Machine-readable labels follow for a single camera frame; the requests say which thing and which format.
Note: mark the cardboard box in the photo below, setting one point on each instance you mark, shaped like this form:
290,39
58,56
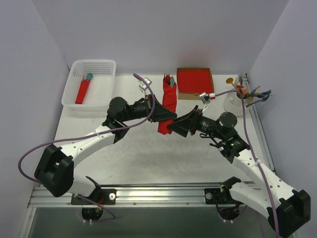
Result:
195,95

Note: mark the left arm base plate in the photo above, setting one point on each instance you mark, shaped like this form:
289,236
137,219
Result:
102,196

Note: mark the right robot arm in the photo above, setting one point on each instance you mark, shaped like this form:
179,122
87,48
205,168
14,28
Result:
285,208

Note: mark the rolled red napkin bundle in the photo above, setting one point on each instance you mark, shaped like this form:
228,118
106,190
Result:
84,85

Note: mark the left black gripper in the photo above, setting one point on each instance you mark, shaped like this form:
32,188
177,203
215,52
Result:
152,107

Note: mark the teal spoon in basket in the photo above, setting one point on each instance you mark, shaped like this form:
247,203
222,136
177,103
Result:
89,76

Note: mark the orange plastic fork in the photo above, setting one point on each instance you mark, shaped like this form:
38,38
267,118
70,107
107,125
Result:
244,91

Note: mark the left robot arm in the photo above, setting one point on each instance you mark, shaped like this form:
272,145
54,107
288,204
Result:
55,170

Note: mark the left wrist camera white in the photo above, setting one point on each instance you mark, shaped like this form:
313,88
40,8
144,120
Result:
143,86

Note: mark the aluminium mounting rail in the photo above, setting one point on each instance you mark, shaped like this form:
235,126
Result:
153,195

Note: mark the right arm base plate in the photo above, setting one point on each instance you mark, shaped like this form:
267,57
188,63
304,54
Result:
213,196

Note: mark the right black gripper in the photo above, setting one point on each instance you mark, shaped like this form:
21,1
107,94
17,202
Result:
193,121

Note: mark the white utensil cup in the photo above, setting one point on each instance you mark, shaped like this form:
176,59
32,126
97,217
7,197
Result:
233,104

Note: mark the red paper napkin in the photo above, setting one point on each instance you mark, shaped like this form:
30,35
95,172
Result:
169,101

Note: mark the stack of red napkins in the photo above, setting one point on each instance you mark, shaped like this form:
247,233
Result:
194,79

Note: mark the orange plastic spoon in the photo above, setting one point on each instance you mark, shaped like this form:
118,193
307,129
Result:
230,81

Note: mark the white plastic perforated basket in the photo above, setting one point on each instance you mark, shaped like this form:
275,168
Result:
101,85

